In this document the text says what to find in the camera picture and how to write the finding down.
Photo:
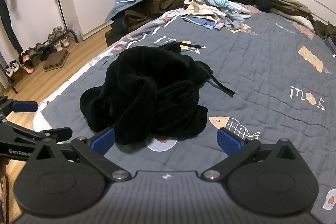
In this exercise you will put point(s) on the shoe rack with shoes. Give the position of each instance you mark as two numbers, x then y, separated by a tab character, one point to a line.
29	61

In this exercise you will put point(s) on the white pillow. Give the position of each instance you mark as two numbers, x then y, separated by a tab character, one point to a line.
302	20

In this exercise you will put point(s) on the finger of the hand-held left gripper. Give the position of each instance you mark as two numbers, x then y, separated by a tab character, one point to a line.
25	106
39	133

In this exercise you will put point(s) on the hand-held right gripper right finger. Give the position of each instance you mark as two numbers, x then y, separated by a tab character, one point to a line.
228	141

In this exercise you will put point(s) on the grey printed quilt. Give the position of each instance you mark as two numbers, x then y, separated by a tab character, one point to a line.
262	69

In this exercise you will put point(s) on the tabby cat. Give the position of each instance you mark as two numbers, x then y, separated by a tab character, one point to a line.
324	28

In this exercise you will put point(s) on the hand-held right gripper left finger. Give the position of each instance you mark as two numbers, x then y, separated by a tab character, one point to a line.
103	141

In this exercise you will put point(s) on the brown coat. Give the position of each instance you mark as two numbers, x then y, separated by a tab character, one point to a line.
147	10

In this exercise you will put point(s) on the pile of unfolded clothes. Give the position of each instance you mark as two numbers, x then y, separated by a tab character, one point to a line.
210	8

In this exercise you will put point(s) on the olive blanket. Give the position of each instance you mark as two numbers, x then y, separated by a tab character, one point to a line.
288	5

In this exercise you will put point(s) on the plastic water bottle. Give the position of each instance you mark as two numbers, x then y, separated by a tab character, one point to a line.
75	35

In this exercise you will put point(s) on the brown hexagonal box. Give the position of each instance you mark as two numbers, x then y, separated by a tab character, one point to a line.
55	60

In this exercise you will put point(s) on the hanging dark clothes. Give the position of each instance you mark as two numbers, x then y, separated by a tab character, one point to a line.
8	19

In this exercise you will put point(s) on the low stack of grey clothes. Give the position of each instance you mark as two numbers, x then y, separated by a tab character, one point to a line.
331	47

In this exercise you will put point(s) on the black bench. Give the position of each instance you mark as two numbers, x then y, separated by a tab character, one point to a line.
113	32

